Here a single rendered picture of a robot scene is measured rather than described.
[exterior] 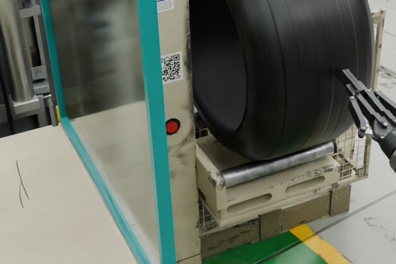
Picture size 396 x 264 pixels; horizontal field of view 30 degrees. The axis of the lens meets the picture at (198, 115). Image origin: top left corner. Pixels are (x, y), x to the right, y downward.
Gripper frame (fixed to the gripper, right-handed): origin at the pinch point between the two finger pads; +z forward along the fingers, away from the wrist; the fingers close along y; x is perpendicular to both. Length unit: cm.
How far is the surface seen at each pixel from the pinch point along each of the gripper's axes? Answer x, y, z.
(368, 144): 91, -59, 44
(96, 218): -11, 65, -21
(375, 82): 66, -59, 51
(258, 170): 34.6, 13.0, 9.5
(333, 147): 34.7, -9.2, 9.4
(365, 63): 0.1, -6.8, 4.9
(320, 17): -10.4, 3.2, 12.0
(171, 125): 21.3, 33.2, 20.4
